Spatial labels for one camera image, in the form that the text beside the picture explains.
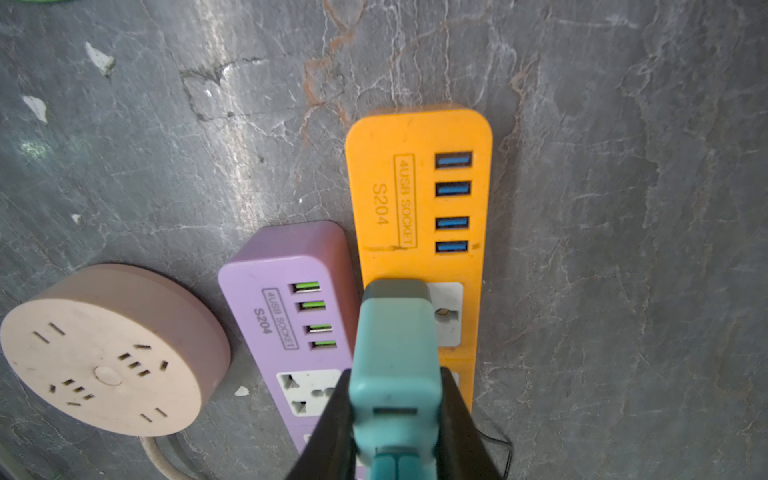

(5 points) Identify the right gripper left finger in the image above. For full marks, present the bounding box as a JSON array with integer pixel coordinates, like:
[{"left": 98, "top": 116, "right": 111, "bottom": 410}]
[{"left": 287, "top": 369, "right": 357, "bottom": 480}]

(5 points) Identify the purple power strip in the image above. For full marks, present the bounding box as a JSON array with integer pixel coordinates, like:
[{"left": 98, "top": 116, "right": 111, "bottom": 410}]
[{"left": 218, "top": 221, "right": 360, "bottom": 450}]

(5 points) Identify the white power cords bundle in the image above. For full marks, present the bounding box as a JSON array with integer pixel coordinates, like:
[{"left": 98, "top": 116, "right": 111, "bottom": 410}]
[{"left": 139, "top": 435, "right": 199, "bottom": 480}]

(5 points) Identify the teal USB charger plug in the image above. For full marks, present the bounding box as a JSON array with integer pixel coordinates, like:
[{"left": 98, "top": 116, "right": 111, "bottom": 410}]
[{"left": 349, "top": 279, "right": 443, "bottom": 479}]

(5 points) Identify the orange power strip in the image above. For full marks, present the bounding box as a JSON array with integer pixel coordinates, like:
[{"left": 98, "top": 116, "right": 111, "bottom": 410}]
[{"left": 344, "top": 104, "right": 493, "bottom": 404}]

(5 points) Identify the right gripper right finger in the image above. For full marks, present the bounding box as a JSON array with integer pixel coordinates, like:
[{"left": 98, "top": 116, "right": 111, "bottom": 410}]
[{"left": 437, "top": 367, "right": 502, "bottom": 480}]

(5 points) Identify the pink round power strip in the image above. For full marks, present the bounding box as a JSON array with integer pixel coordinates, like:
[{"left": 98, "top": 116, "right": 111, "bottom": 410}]
[{"left": 1, "top": 264, "right": 231, "bottom": 437}]

